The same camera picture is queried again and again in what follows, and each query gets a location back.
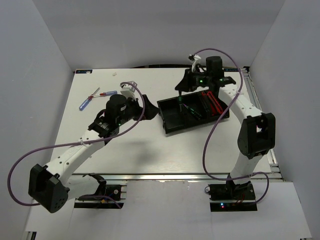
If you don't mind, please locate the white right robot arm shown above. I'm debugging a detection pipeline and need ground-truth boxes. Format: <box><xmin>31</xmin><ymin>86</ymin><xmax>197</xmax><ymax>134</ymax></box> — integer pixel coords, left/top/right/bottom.
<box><xmin>175</xmin><ymin>54</ymin><xmax>276</xmax><ymax>200</ymax></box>

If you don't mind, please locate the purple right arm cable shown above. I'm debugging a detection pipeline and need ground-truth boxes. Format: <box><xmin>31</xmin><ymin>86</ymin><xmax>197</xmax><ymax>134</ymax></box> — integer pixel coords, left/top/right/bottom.
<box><xmin>193</xmin><ymin>48</ymin><xmax>271</xmax><ymax>207</ymax></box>

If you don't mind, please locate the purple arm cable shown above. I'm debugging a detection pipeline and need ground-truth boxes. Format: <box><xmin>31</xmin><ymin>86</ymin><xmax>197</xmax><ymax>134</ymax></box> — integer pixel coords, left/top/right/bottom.
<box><xmin>6</xmin><ymin>81</ymin><xmax>147</xmax><ymax>209</ymax></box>
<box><xmin>193</xmin><ymin>48</ymin><xmax>271</xmax><ymax>207</ymax></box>

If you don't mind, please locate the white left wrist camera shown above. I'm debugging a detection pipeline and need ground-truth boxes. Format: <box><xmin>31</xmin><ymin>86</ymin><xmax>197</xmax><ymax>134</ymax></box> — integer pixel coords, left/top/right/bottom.
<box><xmin>120</xmin><ymin>81</ymin><xmax>138</xmax><ymax>100</ymax></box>

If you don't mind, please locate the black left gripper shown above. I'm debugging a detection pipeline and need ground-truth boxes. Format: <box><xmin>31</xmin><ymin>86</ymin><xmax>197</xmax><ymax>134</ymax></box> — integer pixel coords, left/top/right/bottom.
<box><xmin>116</xmin><ymin>95</ymin><xmax>159</xmax><ymax>127</ymax></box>

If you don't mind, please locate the blue table label left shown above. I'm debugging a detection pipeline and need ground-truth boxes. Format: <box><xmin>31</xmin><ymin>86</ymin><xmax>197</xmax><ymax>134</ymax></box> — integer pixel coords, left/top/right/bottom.
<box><xmin>75</xmin><ymin>69</ymin><xmax>93</xmax><ymax>74</ymax></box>

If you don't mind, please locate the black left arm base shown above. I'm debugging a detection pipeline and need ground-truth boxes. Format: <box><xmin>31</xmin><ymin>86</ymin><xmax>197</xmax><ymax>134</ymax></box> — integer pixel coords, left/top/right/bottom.
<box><xmin>74</xmin><ymin>173</ymin><xmax>127</xmax><ymax>210</ymax></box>

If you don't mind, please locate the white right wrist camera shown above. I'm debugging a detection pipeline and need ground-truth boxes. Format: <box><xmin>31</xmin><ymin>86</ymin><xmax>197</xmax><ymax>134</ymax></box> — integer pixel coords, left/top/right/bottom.
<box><xmin>188</xmin><ymin>54</ymin><xmax>201</xmax><ymax>73</ymax></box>

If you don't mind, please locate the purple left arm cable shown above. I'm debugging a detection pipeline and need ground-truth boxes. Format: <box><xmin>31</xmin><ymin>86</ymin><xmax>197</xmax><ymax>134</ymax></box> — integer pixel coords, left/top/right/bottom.
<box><xmin>6</xmin><ymin>81</ymin><xmax>147</xmax><ymax>209</ymax></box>

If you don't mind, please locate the black green precision screwdriver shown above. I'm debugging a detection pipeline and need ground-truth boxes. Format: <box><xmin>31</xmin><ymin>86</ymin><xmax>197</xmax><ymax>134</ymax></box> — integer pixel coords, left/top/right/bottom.
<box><xmin>177</xmin><ymin>90</ymin><xmax>183</xmax><ymax>113</ymax></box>
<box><xmin>183</xmin><ymin>104</ymin><xmax>203</xmax><ymax>121</ymax></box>

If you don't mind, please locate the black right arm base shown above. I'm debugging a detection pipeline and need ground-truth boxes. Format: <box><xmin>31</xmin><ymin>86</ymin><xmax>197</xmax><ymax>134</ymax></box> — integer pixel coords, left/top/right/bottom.
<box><xmin>204</xmin><ymin>180</ymin><xmax>258</xmax><ymax>213</ymax></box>

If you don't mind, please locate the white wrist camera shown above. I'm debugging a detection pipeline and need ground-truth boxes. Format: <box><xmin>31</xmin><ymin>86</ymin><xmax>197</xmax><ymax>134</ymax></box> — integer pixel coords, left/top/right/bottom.
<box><xmin>188</xmin><ymin>54</ymin><xmax>201</xmax><ymax>73</ymax></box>
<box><xmin>120</xmin><ymin>81</ymin><xmax>138</xmax><ymax>100</ymax></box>

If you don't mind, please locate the blue handled screwdriver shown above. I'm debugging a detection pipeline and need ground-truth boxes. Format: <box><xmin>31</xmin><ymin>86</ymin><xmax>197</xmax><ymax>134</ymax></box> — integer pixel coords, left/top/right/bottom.
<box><xmin>78</xmin><ymin>87</ymin><xmax>100</xmax><ymax>111</ymax></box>
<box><xmin>90</xmin><ymin>90</ymin><xmax>118</xmax><ymax>98</ymax></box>

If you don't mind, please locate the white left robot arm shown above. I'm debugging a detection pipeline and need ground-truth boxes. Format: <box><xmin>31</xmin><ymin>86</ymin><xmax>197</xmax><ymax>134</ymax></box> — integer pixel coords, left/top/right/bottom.
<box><xmin>28</xmin><ymin>94</ymin><xmax>159</xmax><ymax>213</ymax></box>

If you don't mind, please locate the blue table label right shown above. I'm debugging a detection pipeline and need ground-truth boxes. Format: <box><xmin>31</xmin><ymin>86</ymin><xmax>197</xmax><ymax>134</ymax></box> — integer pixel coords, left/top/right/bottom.
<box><xmin>223</xmin><ymin>67</ymin><xmax>240</xmax><ymax>73</ymax></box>

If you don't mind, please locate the blue table label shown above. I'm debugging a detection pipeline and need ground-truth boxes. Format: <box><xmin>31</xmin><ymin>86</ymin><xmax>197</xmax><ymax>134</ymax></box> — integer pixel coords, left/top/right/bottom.
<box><xmin>223</xmin><ymin>67</ymin><xmax>240</xmax><ymax>73</ymax></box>
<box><xmin>75</xmin><ymin>69</ymin><xmax>93</xmax><ymax>74</ymax></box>

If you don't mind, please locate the red folding knife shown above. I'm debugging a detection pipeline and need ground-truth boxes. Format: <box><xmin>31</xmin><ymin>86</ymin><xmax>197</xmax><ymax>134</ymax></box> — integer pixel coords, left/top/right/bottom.
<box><xmin>200</xmin><ymin>91</ymin><xmax>224</xmax><ymax>116</ymax></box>

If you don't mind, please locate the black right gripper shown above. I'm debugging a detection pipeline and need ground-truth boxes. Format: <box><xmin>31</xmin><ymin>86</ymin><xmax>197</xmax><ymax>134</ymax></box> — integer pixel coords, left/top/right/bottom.
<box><xmin>174</xmin><ymin>67</ymin><xmax>212</xmax><ymax>93</ymax></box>

